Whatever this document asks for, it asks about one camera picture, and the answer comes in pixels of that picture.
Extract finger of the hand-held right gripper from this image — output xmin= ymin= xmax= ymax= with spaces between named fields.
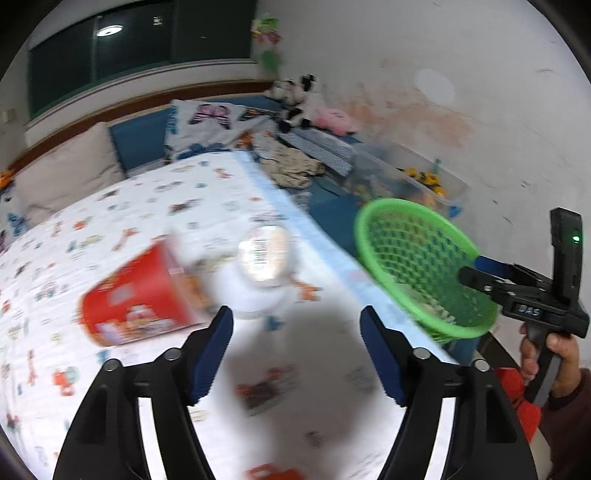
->
xmin=477 ymin=256 xmax=514 ymax=278
xmin=458 ymin=265 xmax=511 ymax=297

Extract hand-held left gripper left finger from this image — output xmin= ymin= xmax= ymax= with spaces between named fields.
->
xmin=52 ymin=305 xmax=234 ymax=480

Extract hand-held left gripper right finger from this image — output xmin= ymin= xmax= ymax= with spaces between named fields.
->
xmin=360 ymin=305 xmax=539 ymax=480

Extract green plastic mesh basket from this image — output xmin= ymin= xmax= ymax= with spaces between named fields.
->
xmin=355 ymin=198 xmax=500 ymax=344

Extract red snack canister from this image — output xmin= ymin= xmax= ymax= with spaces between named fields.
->
xmin=78 ymin=235 xmax=222 ymax=348

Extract white yogurt cup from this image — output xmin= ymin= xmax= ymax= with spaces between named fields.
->
xmin=217 ymin=224 xmax=301 ymax=320

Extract person's right forearm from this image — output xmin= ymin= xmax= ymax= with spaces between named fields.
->
xmin=536 ymin=368 xmax=591 ymax=480

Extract person's right hand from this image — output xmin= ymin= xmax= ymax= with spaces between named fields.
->
xmin=519 ymin=322 xmax=581 ymax=398

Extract yellow toy vehicle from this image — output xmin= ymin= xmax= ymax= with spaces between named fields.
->
xmin=402 ymin=168 xmax=446 ymax=197

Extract red plastic item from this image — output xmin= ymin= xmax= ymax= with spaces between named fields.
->
xmin=494 ymin=368 xmax=542 ymax=445

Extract clear plastic storage bin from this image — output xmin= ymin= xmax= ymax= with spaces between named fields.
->
xmin=344 ymin=141 xmax=469 ymax=217

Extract white cartoon printed blanket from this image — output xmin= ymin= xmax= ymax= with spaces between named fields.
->
xmin=0 ymin=152 xmax=455 ymax=480

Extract crumpled beige clothes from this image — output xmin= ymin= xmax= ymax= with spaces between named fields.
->
xmin=254 ymin=131 xmax=326 ymax=190

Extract grey patterned folded cloth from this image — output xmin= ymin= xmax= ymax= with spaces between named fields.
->
xmin=279 ymin=128 xmax=358 ymax=176

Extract pink plush toy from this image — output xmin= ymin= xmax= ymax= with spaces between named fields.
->
xmin=314 ymin=107 xmax=358 ymax=137

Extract blue backrest cushion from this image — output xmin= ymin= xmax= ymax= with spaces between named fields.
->
xmin=109 ymin=108 xmax=176 ymax=174

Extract large butterfly print pillow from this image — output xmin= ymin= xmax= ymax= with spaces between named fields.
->
xmin=164 ymin=99 xmax=282 ymax=164

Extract beige pillow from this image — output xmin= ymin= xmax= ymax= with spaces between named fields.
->
xmin=14 ymin=122 xmax=126 ymax=227

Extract small butterfly print pillow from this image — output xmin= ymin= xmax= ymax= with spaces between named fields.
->
xmin=0 ymin=189 xmax=33 ymax=254

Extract black and white cow plush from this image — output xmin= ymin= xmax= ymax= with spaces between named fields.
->
xmin=277 ymin=74 xmax=319 ymax=132

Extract wooden headboard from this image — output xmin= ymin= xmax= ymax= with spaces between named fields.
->
xmin=0 ymin=78 xmax=278 ymax=171

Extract grey plush toy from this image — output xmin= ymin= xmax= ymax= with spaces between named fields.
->
xmin=265 ymin=79 xmax=296 ymax=102

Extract dark window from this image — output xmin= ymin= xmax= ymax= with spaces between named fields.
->
xmin=25 ymin=0 xmax=259 ymax=121

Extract green hanging wall toy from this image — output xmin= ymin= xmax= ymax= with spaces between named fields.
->
xmin=252 ymin=14 xmax=284 ymax=75

